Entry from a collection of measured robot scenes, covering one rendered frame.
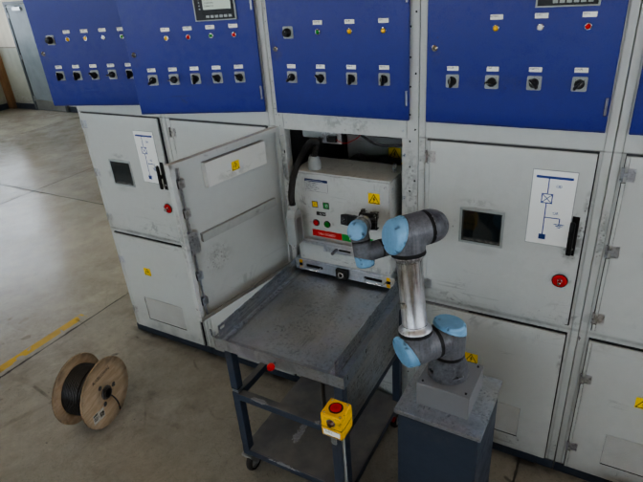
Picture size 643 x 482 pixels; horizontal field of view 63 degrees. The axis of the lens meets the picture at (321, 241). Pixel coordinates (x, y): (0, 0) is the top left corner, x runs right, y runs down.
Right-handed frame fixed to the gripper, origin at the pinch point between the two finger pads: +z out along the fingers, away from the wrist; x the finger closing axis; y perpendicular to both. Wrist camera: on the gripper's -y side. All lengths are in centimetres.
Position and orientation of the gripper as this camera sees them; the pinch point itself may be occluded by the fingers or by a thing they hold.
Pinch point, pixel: (365, 215)
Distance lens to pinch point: 234.0
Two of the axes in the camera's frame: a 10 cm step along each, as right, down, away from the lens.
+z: 2.5, -2.1, 9.5
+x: -0.1, -9.8, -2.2
